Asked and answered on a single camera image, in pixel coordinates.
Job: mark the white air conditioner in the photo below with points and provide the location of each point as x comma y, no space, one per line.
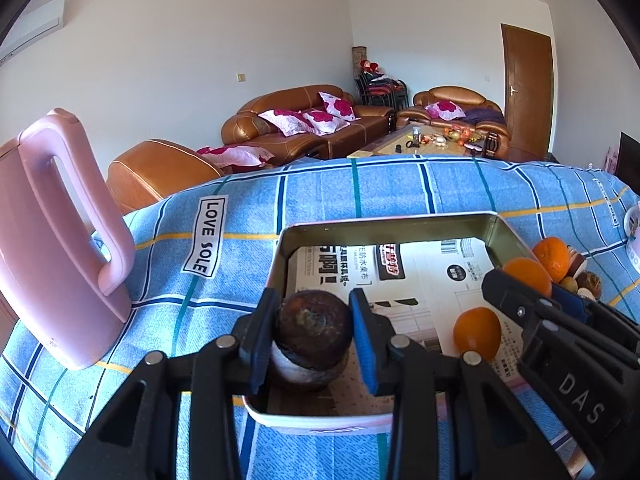
35,25

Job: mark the tall brown floor vase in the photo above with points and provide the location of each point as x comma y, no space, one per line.
359,55

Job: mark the small yellow longan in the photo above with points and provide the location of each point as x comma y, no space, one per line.
567,284

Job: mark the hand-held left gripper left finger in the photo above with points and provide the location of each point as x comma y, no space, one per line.
262,342

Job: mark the brown wooden door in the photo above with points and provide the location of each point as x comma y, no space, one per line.
527,85

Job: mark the dark brown mangosteen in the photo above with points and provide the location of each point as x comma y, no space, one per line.
590,282
312,330
578,262

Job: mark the purple blanket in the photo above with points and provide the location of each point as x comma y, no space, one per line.
482,115

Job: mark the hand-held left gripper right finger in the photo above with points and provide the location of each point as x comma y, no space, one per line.
362,342

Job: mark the black television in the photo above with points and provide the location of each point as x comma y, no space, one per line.
631,160

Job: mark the brown leather three-seat sofa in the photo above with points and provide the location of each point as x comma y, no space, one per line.
300,97

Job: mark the stack of dark chairs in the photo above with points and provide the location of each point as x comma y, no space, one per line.
375,92

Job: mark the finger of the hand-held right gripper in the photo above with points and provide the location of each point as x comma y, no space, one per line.
570,300
515,300

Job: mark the orange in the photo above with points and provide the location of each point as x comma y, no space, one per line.
527,275
477,332
552,257

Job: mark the pink tin box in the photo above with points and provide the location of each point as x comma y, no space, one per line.
380,230

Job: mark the brown leather ottoman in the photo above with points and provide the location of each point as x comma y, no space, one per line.
150,170

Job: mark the wooden coffee table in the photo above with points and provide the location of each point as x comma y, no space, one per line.
385,145

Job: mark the brown leather armchair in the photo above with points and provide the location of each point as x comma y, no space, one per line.
450,94

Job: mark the pink electric kettle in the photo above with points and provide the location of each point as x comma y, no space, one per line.
50,240

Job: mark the plate of mixed fruit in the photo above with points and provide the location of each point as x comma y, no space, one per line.
460,135

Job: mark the printed paper liner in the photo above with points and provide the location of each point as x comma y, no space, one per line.
425,285

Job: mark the blue plaid tablecloth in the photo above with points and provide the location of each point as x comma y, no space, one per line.
350,195

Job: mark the red plush toy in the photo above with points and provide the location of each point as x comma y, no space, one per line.
368,65

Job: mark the white pillow with red flowers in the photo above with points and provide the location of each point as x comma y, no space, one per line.
235,154
325,119
340,102
285,121
445,108

